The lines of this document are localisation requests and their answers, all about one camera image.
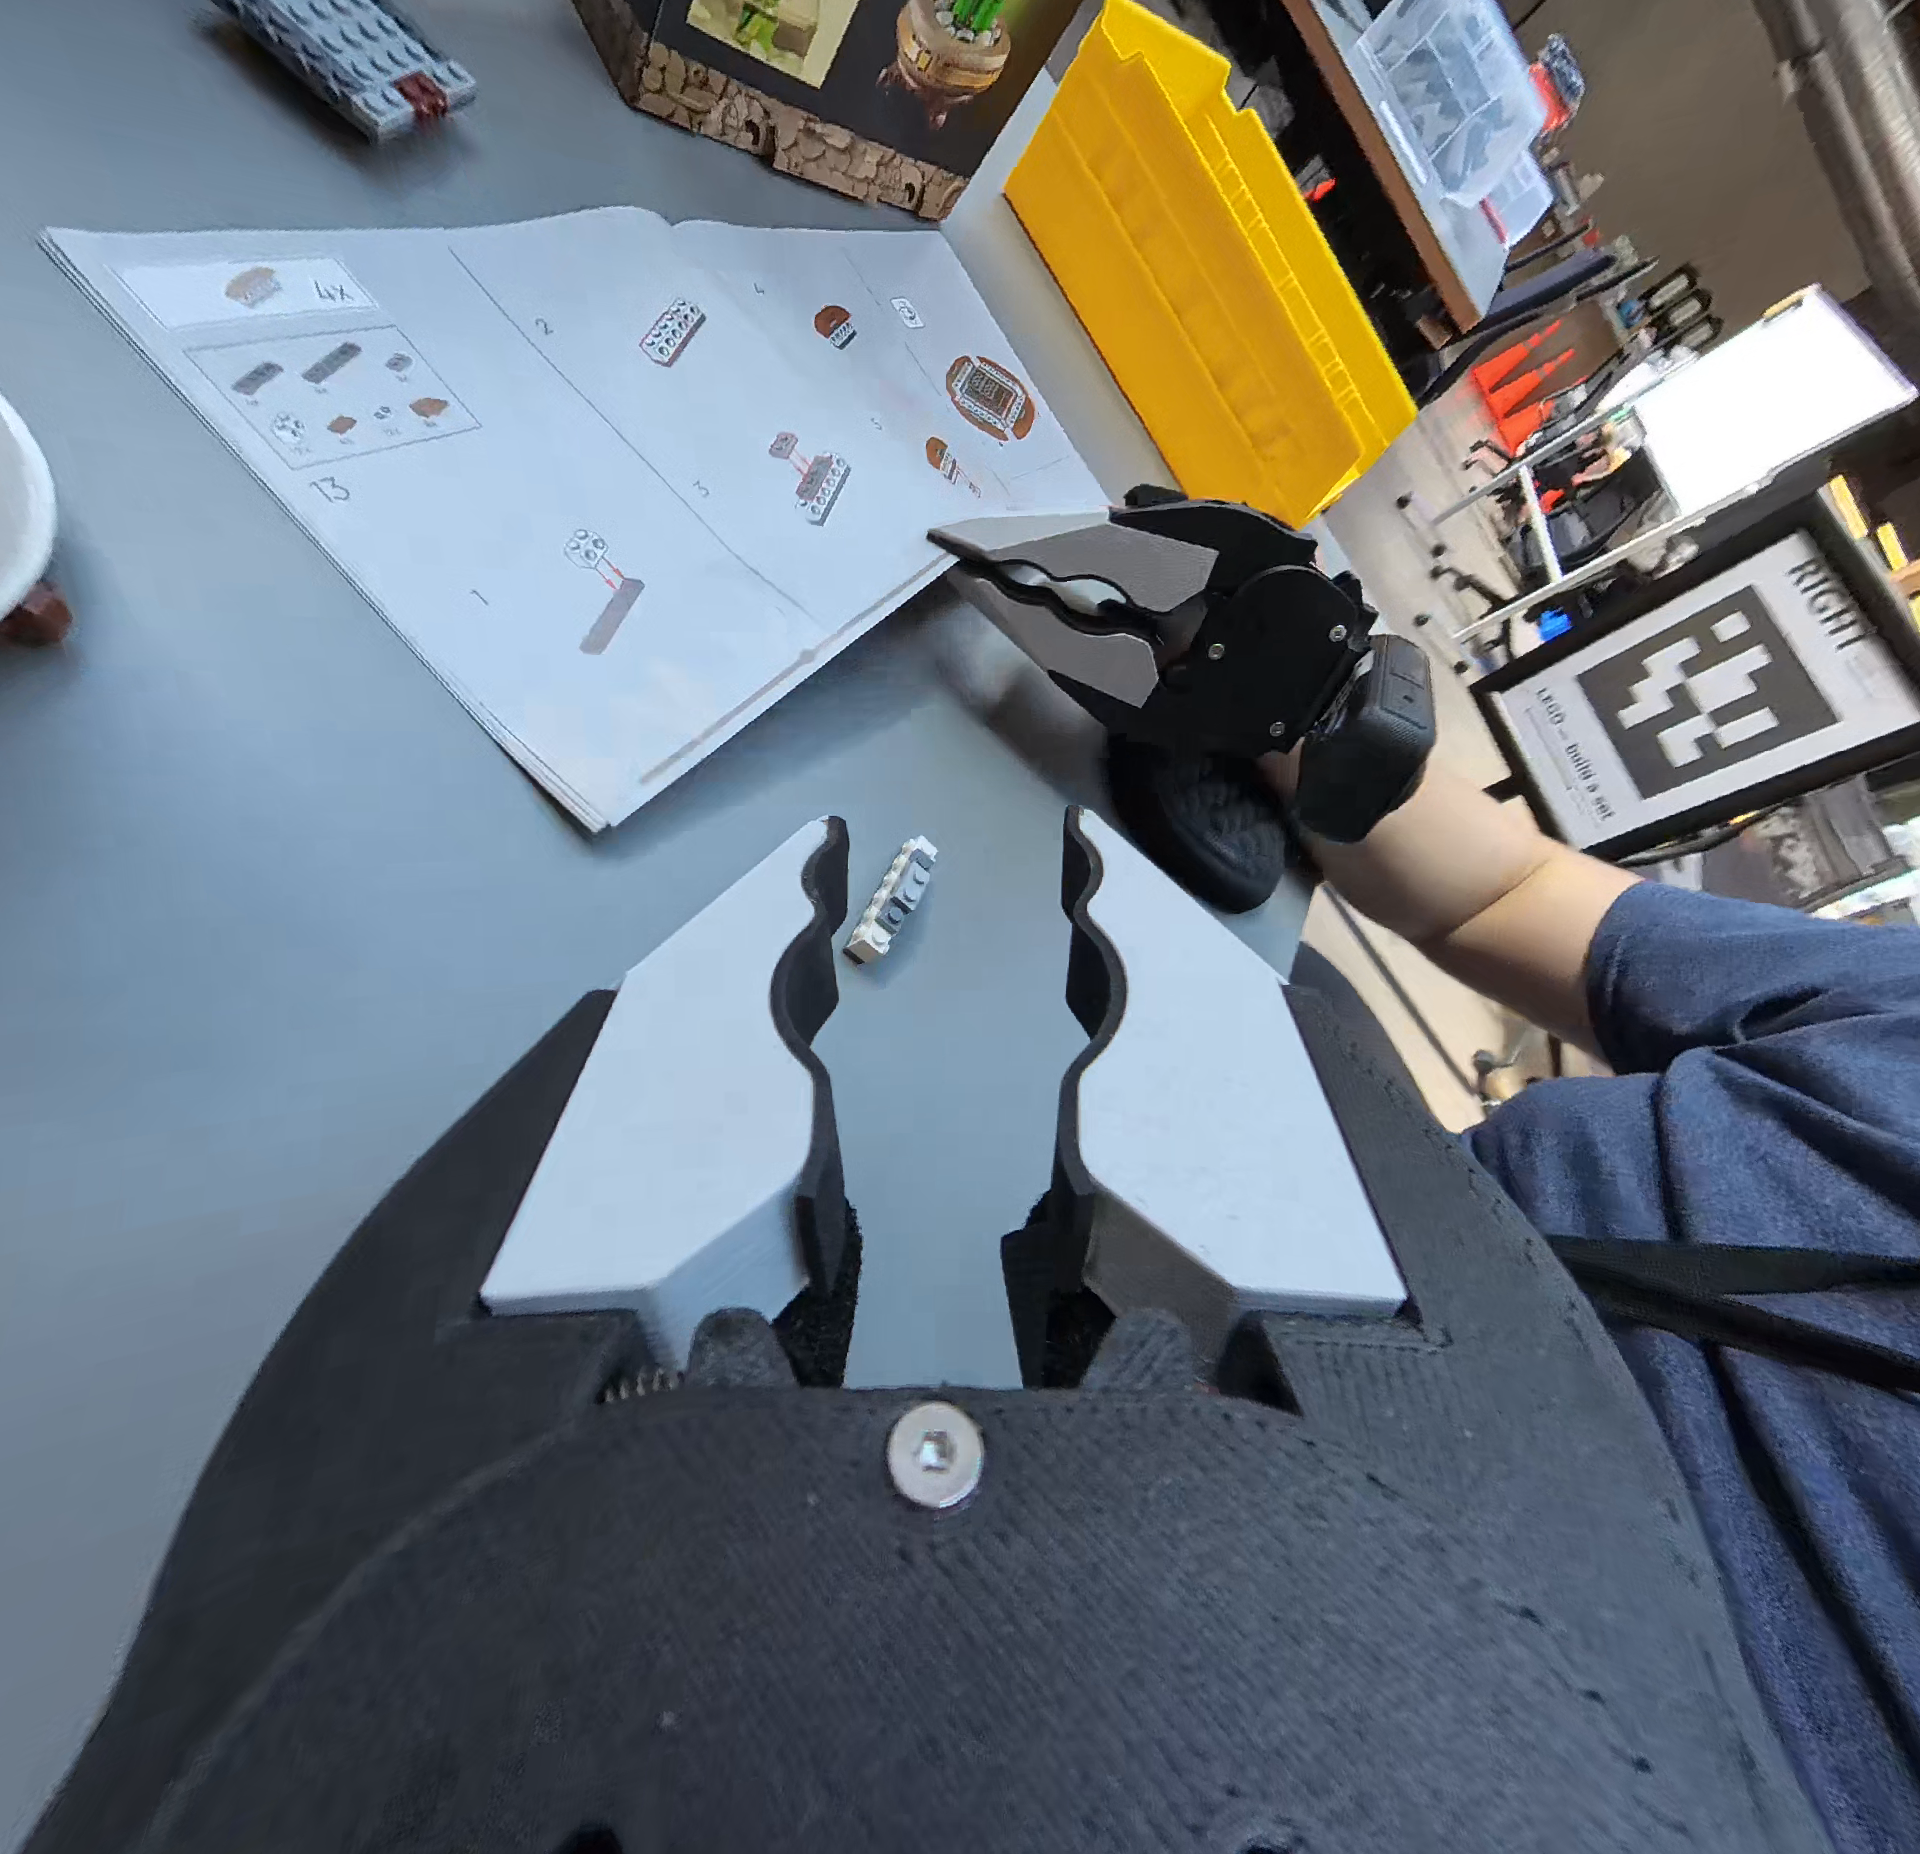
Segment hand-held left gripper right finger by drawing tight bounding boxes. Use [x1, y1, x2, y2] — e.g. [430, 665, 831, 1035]
[1001, 805, 1413, 1387]

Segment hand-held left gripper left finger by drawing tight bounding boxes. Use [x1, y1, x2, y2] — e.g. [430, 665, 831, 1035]
[480, 818, 860, 1387]

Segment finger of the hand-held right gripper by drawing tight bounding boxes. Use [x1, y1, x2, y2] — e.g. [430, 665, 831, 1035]
[945, 569, 1170, 719]
[925, 511, 1220, 635]

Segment small white grey lego assembly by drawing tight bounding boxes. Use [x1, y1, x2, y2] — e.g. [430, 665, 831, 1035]
[841, 836, 940, 968]

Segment yellow plastic bin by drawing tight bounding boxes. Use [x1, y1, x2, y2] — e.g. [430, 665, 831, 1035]
[1001, 0, 1421, 529]

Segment lego instruction booklet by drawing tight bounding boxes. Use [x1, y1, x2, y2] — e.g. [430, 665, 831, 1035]
[36, 207, 1122, 836]

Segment lego set box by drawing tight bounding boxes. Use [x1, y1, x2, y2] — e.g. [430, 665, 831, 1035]
[557, 0, 1129, 225]

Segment orange traffic cones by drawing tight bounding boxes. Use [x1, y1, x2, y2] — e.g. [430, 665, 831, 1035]
[1479, 350, 1581, 448]

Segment white table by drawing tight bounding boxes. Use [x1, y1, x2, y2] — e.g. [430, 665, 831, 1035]
[1627, 284, 1920, 538]

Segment wooden workbench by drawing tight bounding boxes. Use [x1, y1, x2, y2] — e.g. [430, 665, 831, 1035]
[1241, 0, 1519, 350]

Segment clear plastic storage box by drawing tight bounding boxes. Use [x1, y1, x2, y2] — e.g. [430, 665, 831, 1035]
[1353, 0, 1555, 209]

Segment person in blue shirt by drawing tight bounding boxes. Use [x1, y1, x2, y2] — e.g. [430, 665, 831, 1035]
[1468, 878, 1920, 1854]

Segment white paper cup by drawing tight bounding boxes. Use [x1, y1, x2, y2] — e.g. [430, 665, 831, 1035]
[0, 391, 64, 614]

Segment black strap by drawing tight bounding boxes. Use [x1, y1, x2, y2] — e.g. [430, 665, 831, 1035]
[1559, 1237, 1920, 1392]

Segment silver ventilation duct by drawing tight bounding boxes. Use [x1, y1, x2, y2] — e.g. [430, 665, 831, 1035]
[1752, 0, 1920, 290]

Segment grey lego base plate assembly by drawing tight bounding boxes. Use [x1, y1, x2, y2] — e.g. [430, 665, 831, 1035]
[188, 0, 480, 145]

